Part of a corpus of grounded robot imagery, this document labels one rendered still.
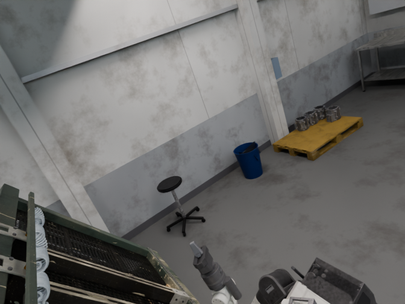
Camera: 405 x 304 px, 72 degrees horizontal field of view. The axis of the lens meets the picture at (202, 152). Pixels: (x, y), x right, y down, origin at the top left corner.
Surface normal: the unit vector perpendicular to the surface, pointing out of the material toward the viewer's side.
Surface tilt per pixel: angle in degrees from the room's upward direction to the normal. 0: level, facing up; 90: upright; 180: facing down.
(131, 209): 90
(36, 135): 90
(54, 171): 90
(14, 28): 90
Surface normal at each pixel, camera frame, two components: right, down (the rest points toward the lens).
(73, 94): 0.53, 0.15
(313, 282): -0.62, -0.62
